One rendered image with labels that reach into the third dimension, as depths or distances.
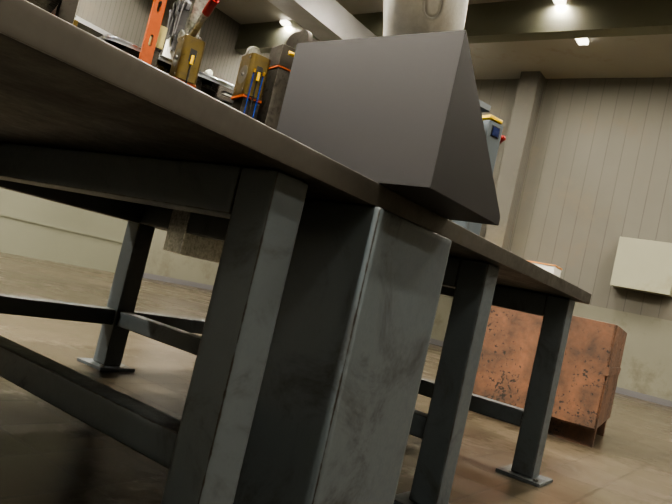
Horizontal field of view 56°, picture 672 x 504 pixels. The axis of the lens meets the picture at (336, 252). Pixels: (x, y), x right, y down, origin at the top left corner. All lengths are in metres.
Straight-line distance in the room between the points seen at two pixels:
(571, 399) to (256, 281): 2.82
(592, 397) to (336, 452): 2.57
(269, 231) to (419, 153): 0.30
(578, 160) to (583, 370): 6.88
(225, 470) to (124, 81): 0.59
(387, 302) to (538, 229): 8.99
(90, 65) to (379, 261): 0.61
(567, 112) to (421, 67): 9.43
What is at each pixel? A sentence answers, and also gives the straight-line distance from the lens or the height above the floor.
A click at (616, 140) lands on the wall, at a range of 10.21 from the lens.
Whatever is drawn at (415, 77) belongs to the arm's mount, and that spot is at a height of 0.89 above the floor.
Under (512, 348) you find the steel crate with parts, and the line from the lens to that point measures 3.67.
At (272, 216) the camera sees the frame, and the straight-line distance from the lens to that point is 0.97.
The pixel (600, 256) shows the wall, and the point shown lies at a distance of 9.81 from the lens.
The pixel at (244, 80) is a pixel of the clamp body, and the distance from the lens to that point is 1.78.
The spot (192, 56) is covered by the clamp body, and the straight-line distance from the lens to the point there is 1.74.
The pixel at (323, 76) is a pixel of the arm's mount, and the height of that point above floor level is 0.90.
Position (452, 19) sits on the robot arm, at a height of 1.05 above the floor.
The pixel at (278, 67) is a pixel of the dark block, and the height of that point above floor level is 1.05.
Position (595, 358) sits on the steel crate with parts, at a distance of 3.61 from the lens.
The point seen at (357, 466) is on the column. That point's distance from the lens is 1.23.
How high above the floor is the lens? 0.50
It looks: 3 degrees up
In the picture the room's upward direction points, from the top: 13 degrees clockwise
